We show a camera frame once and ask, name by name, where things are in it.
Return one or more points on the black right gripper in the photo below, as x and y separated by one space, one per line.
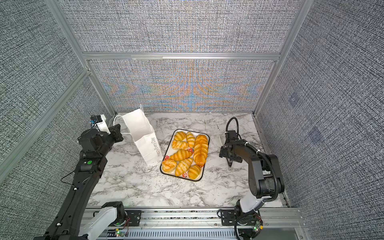
222 152

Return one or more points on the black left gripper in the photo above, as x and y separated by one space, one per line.
116 132

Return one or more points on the white paper gift bag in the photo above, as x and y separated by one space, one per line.
143 135

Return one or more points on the long braided bread loaf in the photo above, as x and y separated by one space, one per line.
201 150

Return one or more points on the small croissant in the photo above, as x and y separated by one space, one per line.
194 171
180 136
190 139

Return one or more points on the small croissant second row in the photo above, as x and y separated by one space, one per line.
180 145

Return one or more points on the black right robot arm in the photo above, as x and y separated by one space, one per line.
265 177

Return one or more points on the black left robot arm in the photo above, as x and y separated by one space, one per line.
92 162

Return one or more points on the white strawberry-print tray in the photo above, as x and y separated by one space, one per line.
171 151

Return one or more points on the striped croissant centre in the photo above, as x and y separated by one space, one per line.
181 155

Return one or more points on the striped croissant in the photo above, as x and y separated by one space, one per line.
183 166
181 155

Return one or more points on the striped croissant bottom middle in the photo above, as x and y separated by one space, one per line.
183 166

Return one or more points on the round bun bottom left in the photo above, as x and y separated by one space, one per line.
169 165

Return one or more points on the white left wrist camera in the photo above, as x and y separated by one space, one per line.
99 122

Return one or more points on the aluminium cage frame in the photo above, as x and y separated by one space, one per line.
17 153

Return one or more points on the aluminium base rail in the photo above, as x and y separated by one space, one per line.
206 223

